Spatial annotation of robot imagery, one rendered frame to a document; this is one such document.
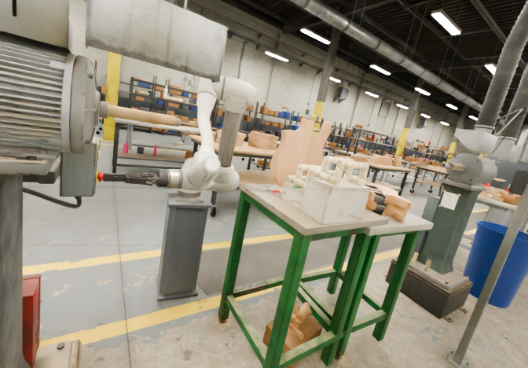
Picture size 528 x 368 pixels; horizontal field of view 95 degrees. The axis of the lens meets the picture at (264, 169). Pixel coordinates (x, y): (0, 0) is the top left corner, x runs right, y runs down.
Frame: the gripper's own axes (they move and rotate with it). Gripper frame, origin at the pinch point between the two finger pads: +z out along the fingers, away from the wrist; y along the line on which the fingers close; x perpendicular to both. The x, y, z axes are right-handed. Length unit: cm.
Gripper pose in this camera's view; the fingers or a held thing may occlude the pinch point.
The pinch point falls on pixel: (113, 177)
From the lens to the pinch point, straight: 114.2
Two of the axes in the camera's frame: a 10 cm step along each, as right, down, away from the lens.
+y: -5.4, -2.7, 8.0
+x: 1.9, -9.6, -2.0
